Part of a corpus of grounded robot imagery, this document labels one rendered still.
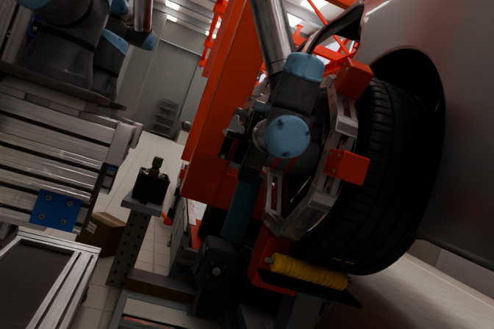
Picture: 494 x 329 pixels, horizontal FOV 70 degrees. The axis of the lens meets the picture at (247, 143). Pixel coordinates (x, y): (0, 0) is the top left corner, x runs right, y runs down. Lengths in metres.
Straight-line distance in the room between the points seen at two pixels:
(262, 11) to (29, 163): 0.58
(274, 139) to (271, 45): 0.26
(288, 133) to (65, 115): 0.47
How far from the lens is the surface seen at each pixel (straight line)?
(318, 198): 0.97
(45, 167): 0.84
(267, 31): 0.79
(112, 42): 1.35
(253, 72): 1.64
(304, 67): 0.65
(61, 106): 0.84
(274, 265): 1.13
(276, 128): 0.60
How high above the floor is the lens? 0.81
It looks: 1 degrees up
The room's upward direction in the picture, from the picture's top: 19 degrees clockwise
